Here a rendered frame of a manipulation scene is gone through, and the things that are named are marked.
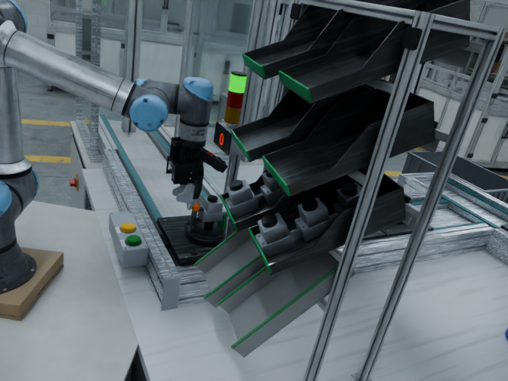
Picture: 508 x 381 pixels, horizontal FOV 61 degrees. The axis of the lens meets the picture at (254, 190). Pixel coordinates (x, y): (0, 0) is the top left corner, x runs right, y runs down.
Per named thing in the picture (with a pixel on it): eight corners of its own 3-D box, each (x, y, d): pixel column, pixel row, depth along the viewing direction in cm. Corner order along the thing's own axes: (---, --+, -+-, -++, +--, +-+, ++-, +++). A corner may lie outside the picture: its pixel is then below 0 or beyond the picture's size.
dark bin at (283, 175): (288, 197, 72) (279, 159, 68) (264, 166, 83) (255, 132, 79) (435, 140, 75) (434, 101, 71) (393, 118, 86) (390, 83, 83)
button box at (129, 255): (122, 268, 118) (123, 249, 116) (108, 229, 135) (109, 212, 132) (147, 264, 122) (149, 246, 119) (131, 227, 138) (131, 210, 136)
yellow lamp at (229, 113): (227, 124, 134) (230, 109, 132) (221, 119, 138) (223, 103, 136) (242, 124, 137) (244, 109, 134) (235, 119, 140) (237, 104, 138)
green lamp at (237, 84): (232, 92, 130) (234, 75, 128) (225, 88, 134) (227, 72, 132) (246, 93, 132) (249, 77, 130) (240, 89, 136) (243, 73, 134)
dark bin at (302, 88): (310, 103, 65) (301, 56, 61) (280, 84, 76) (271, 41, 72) (469, 46, 69) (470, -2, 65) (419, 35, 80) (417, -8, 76)
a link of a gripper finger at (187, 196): (172, 210, 120) (175, 180, 116) (192, 209, 122) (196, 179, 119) (175, 215, 117) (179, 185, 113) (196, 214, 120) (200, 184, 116)
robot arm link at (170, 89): (129, 82, 98) (178, 90, 99) (136, 73, 108) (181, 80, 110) (127, 116, 101) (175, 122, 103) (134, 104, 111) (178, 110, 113)
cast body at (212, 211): (202, 222, 123) (205, 201, 121) (196, 215, 127) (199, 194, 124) (228, 220, 127) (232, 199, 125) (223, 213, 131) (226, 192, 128)
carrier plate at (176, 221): (181, 268, 115) (181, 261, 114) (156, 223, 133) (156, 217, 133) (258, 257, 126) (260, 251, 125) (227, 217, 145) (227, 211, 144)
